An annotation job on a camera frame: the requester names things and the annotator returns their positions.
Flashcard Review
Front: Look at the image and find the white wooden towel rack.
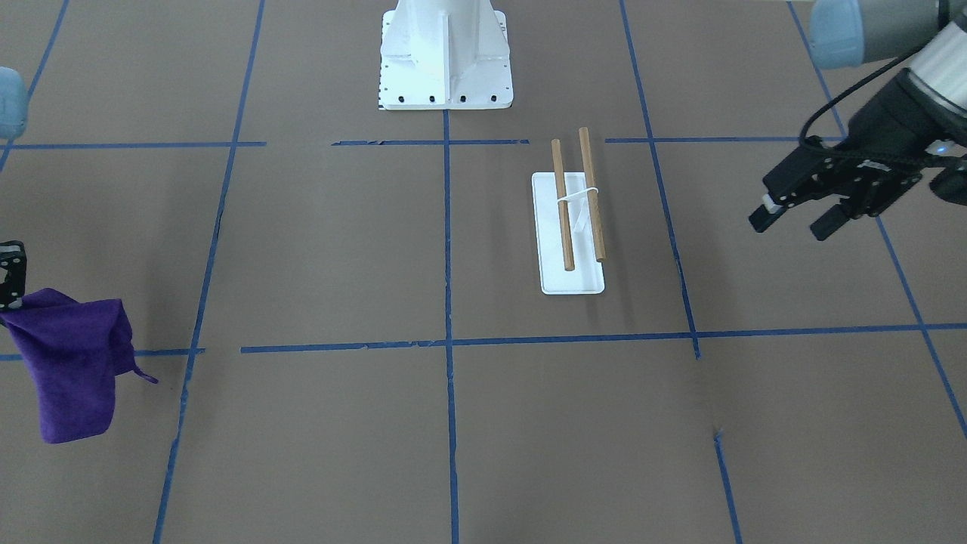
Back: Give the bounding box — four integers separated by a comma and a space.
530, 127, 607, 296

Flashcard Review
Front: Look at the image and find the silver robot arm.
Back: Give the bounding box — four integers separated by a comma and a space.
749, 1, 966, 241
1, 66, 29, 312

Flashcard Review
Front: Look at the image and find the purple towel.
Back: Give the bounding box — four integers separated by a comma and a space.
2, 288, 159, 444

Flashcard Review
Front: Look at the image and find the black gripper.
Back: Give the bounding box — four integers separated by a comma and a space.
749, 70, 965, 241

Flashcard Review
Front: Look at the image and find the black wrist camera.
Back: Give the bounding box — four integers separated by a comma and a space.
928, 156, 967, 206

